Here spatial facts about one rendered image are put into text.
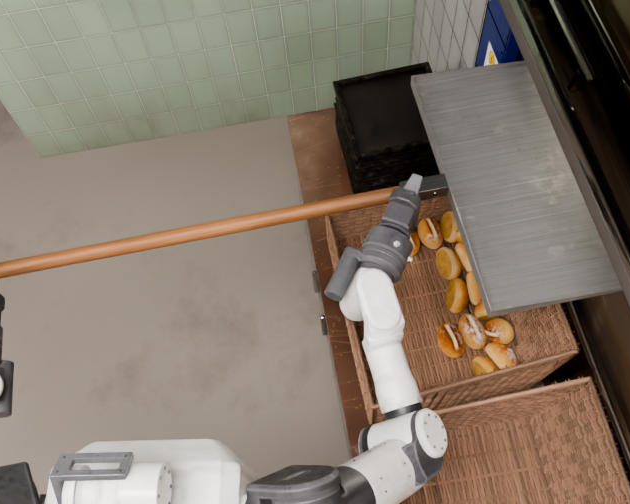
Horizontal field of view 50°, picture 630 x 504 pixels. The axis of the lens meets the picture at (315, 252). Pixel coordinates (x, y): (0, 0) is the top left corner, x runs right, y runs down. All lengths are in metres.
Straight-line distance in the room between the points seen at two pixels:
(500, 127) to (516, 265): 0.31
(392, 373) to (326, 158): 1.09
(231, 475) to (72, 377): 1.73
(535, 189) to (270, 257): 1.44
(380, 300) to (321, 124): 1.14
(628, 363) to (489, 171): 0.46
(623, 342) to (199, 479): 0.89
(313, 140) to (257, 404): 0.92
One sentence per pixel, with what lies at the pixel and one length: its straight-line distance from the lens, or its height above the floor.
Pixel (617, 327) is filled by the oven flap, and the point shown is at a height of 1.01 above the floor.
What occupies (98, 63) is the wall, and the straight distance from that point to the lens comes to 2.71.
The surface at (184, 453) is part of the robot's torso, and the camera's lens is 0.96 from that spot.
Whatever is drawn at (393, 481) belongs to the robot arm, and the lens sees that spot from 1.04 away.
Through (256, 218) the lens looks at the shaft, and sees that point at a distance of 1.29.
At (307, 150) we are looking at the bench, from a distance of 2.15.
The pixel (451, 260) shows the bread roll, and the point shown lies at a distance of 1.87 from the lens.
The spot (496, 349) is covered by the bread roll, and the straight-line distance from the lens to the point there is 1.79.
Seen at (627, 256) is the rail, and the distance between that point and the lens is 1.05.
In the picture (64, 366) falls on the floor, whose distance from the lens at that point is 2.65.
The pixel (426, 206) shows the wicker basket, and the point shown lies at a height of 0.68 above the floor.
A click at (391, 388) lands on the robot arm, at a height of 1.20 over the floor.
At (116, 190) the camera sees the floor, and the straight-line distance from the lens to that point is 2.93.
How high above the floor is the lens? 2.30
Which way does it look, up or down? 62 degrees down
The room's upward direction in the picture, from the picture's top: 7 degrees counter-clockwise
